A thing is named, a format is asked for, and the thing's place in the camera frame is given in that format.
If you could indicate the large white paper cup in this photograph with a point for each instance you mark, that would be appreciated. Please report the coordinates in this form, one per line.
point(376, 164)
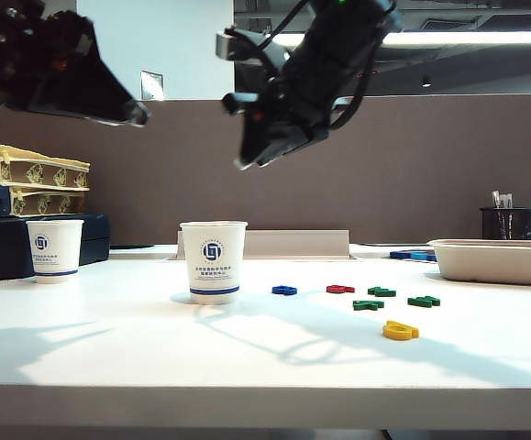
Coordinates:
point(213, 275)

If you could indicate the red letter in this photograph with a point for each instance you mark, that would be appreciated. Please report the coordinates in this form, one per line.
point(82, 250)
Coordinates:
point(338, 289)

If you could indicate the green letter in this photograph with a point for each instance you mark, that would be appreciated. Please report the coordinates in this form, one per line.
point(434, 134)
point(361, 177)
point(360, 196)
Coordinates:
point(381, 291)
point(423, 301)
point(367, 304)

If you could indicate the dark blue flat letter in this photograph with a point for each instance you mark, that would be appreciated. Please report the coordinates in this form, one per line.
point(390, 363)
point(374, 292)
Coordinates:
point(401, 254)

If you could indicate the yellow patterned box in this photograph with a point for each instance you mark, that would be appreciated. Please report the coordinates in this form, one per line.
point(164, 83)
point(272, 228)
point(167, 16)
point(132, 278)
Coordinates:
point(45, 201)

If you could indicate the black mesh pen holder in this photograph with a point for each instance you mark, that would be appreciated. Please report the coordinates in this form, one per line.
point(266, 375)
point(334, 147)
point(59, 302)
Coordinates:
point(522, 224)

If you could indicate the brown desk divider panel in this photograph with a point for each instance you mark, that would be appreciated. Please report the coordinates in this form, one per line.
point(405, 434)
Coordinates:
point(384, 183)

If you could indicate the black right camera bracket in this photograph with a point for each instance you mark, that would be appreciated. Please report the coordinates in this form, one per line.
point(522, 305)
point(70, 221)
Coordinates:
point(258, 52)

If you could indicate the yellow letter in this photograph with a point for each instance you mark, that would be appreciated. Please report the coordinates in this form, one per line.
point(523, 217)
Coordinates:
point(393, 333)

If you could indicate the pens in holder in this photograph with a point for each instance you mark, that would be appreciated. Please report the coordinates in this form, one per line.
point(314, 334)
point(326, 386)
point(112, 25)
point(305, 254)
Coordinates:
point(502, 200)

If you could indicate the beige pulp tray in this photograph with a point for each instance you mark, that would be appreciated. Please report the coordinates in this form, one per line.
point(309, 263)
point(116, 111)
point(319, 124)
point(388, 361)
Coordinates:
point(490, 268)

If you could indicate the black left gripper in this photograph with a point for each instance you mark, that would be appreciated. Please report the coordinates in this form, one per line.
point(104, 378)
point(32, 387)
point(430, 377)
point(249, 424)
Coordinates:
point(31, 64)

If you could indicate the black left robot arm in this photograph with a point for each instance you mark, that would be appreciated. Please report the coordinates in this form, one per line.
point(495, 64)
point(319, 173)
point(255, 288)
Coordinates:
point(22, 5)

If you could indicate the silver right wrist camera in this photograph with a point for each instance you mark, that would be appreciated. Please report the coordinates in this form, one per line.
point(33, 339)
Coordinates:
point(226, 46)

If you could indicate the small white paper cup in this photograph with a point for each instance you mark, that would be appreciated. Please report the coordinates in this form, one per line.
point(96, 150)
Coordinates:
point(56, 261)

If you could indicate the black ceiling spot lamp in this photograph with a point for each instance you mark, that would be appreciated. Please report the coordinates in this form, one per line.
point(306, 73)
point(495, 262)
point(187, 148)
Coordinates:
point(425, 83)

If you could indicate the light blue flat letter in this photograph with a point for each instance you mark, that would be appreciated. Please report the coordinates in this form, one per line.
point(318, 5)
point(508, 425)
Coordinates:
point(426, 257)

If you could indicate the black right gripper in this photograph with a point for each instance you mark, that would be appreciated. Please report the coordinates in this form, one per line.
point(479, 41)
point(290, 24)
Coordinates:
point(320, 78)

